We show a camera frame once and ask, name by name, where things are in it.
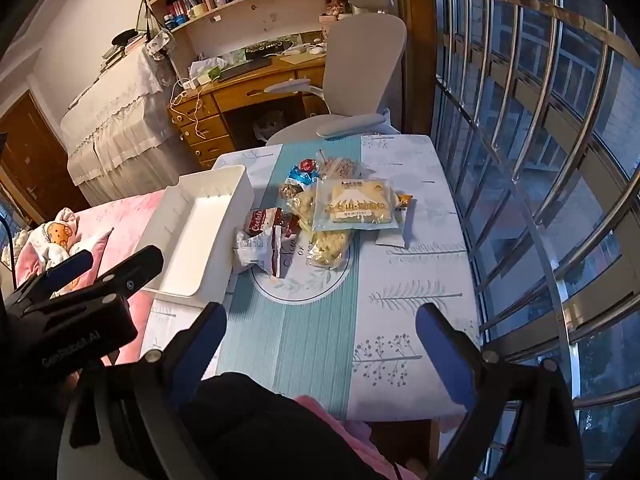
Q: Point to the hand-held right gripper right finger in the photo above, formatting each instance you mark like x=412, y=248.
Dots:
x=440, y=350

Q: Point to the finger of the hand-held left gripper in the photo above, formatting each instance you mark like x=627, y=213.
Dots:
x=132, y=267
x=70, y=270

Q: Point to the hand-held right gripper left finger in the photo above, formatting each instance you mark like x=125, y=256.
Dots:
x=205, y=335

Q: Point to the white plastic tray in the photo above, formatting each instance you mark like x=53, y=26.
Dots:
x=200, y=230

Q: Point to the clear brown nut packet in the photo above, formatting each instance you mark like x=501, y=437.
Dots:
x=289, y=191

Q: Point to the red label date packet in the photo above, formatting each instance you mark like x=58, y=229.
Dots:
x=306, y=165

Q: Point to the bear printed pink blanket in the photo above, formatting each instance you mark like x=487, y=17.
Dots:
x=52, y=237

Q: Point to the pink bedsheet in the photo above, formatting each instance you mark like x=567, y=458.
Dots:
x=125, y=220

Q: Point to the white dark red snack packet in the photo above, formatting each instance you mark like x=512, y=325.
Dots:
x=257, y=252

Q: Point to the person's black clothing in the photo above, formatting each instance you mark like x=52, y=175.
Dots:
x=250, y=425

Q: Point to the brown wooden door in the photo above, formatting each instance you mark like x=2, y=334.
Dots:
x=35, y=155

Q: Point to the pink garment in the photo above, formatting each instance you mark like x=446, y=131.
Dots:
x=350, y=435

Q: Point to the clear puffed snack packet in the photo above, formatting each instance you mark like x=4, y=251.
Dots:
x=302, y=205
x=327, y=247

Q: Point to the white orange snack packet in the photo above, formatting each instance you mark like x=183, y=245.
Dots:
x=404, y=202

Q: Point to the large yellow bread packet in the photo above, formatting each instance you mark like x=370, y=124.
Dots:
x=352, y=205

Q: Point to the blue candy packet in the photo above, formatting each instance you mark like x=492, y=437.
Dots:
x=299, y=177

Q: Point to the grey plastic bag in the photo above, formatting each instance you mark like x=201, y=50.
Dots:
x=270, y=122

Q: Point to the wooden desk with drawers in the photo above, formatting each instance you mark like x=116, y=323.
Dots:
x=240, y=92

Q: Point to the large clear snack packet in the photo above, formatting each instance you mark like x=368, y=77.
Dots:
x=340, y=166

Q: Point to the stack of books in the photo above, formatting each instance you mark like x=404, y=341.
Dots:
x=112, y=55

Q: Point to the white plastic bag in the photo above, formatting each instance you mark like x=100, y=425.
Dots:
x=205, y=66

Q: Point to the floral fabric bag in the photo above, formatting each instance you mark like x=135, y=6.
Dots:
x=160, y=42

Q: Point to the black keyboard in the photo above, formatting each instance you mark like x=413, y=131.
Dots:
x=245, y=67

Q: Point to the dark round object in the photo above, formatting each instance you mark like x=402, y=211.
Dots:
x=125, y=36

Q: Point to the wooden bookshelf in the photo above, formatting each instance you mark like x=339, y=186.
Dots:
x=240, y=15

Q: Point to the grey office chair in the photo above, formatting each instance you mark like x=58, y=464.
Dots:
x=360, y=60

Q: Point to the small doll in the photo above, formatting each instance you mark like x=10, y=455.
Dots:
x=332, y=5

